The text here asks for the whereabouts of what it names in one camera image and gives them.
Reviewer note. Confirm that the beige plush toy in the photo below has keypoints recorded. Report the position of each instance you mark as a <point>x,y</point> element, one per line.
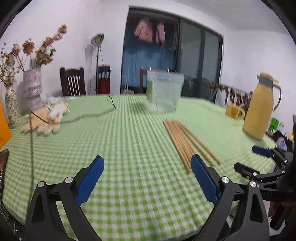
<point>53,113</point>

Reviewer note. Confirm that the green packet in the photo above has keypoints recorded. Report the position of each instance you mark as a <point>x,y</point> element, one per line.
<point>274,124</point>

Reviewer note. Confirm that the dark electronic device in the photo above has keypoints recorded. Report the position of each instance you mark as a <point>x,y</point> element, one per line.
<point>3,166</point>

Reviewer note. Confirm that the pink wavy vase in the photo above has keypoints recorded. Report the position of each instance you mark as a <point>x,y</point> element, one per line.
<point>32,90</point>

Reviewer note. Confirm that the orange box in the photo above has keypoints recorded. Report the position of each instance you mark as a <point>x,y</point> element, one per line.
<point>3,129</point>

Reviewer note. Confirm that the dried pink flower bouquet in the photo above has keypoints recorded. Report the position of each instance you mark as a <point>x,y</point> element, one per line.
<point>44,53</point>

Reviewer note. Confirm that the green checked tablecloth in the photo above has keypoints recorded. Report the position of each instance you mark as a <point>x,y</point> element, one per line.
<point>138,162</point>

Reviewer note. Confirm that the blue curtain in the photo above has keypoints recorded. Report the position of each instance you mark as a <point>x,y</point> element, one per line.
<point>138,60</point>

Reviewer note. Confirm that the dark wooden chair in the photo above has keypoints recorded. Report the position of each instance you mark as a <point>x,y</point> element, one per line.
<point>143,81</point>
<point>64,81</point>

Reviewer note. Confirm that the small floral vase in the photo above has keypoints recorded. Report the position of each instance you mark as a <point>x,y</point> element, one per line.
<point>12,109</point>

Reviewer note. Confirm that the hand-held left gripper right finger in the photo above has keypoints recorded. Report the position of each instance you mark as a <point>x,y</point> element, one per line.
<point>203,180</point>

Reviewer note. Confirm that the yellow mug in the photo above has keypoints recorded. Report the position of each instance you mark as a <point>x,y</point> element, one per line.
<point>232,110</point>

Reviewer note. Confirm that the bundle of wooden chopsticks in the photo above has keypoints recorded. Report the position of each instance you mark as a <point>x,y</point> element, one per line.
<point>180,139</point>

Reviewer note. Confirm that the clear plastic container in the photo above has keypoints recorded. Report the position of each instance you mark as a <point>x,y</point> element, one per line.
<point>166,97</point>

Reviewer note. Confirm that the brown patterned white cloth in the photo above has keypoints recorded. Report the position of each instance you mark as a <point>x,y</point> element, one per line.
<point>233,97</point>

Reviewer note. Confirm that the large pink hanging garment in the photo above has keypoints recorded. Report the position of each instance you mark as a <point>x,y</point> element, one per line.
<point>143,30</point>

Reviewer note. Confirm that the red box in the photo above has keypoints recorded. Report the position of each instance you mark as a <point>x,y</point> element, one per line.
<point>103,85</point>

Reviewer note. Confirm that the studio lamp on stand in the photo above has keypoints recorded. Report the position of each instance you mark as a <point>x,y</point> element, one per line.
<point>97,39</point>

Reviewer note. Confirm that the glass sliding door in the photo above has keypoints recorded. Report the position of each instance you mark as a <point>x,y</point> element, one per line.
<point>192,58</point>

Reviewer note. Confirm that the single wooden chopstick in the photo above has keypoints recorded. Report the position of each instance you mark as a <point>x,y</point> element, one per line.
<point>150,68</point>
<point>168,70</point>

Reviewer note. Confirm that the yellow thermos jug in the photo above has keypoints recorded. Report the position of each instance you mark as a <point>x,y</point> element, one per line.
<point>259,111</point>

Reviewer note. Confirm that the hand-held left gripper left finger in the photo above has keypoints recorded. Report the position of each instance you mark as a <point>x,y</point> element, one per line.
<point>92,176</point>

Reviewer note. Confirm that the narrow pink hanging garment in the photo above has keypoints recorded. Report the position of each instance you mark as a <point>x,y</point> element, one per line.
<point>160,34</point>

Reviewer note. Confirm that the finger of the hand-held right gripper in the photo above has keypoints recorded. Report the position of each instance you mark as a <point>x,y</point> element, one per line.
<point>245,170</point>
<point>262,151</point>

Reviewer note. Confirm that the person's right hand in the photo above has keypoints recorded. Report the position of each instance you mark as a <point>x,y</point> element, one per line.
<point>272,209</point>

